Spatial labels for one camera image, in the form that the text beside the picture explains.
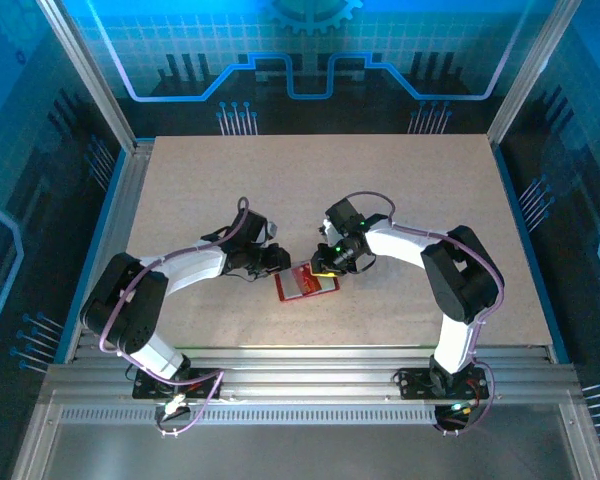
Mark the grey metal shelf panel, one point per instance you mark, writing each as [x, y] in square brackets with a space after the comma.
[305, 450]

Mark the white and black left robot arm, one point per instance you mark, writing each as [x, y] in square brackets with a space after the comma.
[195, 265]

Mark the aluminium side rail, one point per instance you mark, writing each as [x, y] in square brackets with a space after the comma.
[129, 200]

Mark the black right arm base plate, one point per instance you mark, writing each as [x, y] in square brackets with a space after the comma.
[410, 385]

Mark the blue table edge strip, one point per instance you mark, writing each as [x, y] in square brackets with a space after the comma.
[528, 250]
[112, 200]

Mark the aluminium frame post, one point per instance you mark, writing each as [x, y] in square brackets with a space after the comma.
[529, 75]
[91, 75]

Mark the red credit card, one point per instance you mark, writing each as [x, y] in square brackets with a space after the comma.
[305, 283]

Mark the red leather card holder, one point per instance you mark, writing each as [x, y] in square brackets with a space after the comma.
[286, 286]

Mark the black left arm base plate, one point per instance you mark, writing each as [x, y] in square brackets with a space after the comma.
[145, 385]

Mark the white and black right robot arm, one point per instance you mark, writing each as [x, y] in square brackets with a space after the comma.
[395, 245]

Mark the aluminium frame beam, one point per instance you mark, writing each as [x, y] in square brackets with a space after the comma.
[305, 380]

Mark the small lit controller board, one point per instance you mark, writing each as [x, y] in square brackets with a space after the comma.
[457, 409]

